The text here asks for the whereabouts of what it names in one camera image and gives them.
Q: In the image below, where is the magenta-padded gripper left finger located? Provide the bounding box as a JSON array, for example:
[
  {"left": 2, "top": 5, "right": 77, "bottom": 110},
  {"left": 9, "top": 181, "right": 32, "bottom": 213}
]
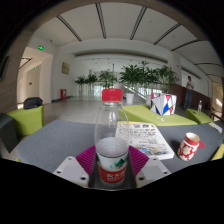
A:
[{"left": 52, "top": 144, "right": 99, "bottom": 190}]

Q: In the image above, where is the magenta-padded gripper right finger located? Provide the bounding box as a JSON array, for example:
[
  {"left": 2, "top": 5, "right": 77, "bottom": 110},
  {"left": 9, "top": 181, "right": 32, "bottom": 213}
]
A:
[{"left": 128, "top": 145, "right": 172, "bottom": 190}]

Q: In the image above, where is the clear red-capped water bottle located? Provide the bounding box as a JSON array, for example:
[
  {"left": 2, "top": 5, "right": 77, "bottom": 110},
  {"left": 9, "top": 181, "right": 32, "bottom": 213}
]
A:
[{"left": 93, "top": 88, "right": 131, "bottom": 187}]

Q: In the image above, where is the printed magazine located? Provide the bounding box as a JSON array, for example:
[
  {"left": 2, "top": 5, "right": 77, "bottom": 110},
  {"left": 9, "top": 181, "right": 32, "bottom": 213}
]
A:
[{"left": 114, "top": 121, "right": 175, "bottom": 161}]

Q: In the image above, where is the red and white patterned mug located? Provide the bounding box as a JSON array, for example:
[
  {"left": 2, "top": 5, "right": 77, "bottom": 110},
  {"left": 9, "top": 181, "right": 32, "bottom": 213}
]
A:
[{"left": 176, "top": 132, "right": 201, "bottom": 162}]

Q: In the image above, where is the wide lime green low table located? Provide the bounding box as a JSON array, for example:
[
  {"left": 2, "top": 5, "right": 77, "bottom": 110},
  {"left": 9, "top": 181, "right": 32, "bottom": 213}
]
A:
[{"left": 118, "top": 104, "right": 198, "bottom": 127}]

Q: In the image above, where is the white red blue geometric box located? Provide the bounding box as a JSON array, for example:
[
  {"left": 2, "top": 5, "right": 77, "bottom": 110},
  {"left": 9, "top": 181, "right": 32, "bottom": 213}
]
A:
[{"left": 150, "top": 92, "right": 178, "bottom": 117}]

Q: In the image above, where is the lime green seat block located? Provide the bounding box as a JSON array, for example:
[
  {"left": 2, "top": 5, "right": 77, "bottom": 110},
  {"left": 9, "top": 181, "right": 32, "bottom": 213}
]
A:
[{"left": 7, "top": 105, "right": 45, "bottom": 136}]

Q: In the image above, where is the small lime green low table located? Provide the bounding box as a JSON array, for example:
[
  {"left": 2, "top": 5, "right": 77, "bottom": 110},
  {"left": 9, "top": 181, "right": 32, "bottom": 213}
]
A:
[{"left": 185, "top": 108, "right": 214, "bottom": 125}]

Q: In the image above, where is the dark grey chair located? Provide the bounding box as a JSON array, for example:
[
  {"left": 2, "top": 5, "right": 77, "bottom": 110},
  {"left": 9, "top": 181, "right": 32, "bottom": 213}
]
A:
[{"left": 0, "top": 112, "right": 19, "bottom": 154}]

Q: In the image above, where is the red floor cabinet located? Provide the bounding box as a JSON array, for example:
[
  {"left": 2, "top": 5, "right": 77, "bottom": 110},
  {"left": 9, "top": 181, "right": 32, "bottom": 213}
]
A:
[{"left": 60, "top": 88, "right": 68, "bottom": 101}]

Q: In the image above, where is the black bag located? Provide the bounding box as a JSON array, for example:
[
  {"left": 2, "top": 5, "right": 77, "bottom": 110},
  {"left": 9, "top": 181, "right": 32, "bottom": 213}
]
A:
[{"left": 23, "top": 96, "right": 44, "bottom": 110}]

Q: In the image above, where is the small clear plastic bottle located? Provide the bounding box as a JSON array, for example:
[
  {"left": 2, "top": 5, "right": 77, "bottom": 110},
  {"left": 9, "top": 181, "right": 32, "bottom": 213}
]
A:
[{"left": 197, "top": 99, "right": 203, "bottom": 117}]

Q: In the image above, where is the person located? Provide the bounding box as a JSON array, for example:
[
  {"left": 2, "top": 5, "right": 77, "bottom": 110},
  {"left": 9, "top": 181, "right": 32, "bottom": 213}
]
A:
[{"left": 182, "top": 75, "right": 195, "bottom": 111}]

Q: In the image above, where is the group of potted green plants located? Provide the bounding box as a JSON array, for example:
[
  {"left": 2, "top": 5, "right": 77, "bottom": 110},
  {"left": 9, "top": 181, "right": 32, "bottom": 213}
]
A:
[{"left": 74, "top": 60, "right": 179, "bottom": 104}]

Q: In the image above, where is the framed wall picture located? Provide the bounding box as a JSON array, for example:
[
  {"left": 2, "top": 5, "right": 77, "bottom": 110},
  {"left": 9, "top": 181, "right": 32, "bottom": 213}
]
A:
[{"left": 61, "top": 61, "right": 71, "bottom": 75}]

